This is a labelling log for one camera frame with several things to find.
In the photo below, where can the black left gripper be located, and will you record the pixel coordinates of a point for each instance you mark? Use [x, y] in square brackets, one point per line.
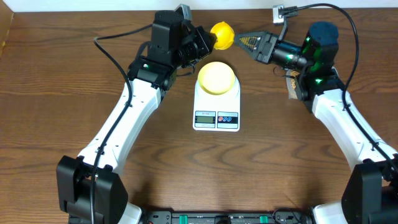
[195, 37]

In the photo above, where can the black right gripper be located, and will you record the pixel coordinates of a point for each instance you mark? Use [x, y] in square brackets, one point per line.
[263, 50]

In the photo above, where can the yellow plastic scoop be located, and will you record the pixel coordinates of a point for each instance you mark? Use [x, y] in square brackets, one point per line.
[224, 35]

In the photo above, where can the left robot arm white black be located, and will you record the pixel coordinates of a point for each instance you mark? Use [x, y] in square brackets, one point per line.
[90, 189]

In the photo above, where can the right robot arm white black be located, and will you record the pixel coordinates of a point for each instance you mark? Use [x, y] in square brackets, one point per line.
[371, 192]

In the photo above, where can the yellow plastic bowl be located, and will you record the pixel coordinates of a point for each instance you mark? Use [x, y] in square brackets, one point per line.
[216, 78]

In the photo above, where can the white digital kitchen scale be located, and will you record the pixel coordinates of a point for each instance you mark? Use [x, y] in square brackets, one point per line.
[217, 112]

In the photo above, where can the clear container of soybeans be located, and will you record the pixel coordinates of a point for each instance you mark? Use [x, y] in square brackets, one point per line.
[312, 86]

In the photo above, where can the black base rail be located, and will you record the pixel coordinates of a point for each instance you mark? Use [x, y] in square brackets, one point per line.
[283, 216]

